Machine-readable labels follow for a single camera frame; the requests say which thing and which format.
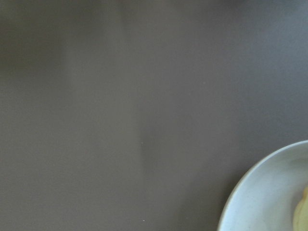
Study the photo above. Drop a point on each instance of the white round plate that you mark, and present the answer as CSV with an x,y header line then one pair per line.
x,y
265,197

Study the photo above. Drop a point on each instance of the yellow glazed donut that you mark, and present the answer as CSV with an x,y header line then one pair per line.
x,y
300,219

